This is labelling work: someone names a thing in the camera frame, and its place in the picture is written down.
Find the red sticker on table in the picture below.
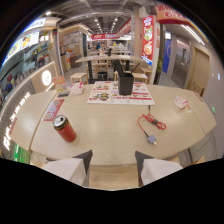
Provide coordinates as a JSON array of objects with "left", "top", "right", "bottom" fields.
[{"left": 42, "top": 98, "right": 65, "bottom": 122}]

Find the wooden stool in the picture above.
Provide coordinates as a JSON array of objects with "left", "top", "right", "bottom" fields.
[
  {"left": 69, "top": 72, "right": 89, "bottom": 85},
  {"left": 113, "top": 70, "right": 149, "bottom": 84}
]

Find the orange standing menu card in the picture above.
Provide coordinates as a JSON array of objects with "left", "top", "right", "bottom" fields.
[{"left": 52, "top": 75, "right": 70, "bottom": 98}]

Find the red drink can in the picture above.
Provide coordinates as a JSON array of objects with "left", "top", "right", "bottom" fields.
[{"left": 52, "top": 114, "right": 77, "bottom": 144}]

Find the red charging cable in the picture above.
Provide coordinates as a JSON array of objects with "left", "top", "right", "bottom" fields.
[{"left": 136, "top": 105, "right": 167, "bottom": 138}]

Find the white tissue packet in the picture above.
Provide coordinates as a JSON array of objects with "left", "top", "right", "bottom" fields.
[{"left": 68, "top": 82, "right": 85, "bottom": 97}]

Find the black chopstick holder box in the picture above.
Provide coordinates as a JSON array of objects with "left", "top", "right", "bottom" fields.
[{"left": 113, "top": 59, "right": 141, "bottom": 97}]

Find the red food poster banner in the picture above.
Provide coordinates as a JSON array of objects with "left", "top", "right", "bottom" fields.
[{"left": 140, "top": 14, "right": 155, "bottom": 66}]

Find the grey Anker adapter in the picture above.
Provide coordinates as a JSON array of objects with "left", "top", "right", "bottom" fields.
[{"left": 147, "top": 134, "right": 158, "bottom": 146}]

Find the high wooden table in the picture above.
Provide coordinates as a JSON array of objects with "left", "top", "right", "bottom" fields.
[{"left": 75, "top": 54, "right": 144, "bottom": 84}]

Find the white red paper packet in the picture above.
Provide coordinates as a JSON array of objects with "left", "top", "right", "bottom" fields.
[{"left": 172, "top": 95, "right": 190, "bottom": 110}]

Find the laminated food menu sheet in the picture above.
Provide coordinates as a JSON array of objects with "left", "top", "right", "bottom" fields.
[{"left": 86, "top": 80, "right": 156, "bottom": 106}]

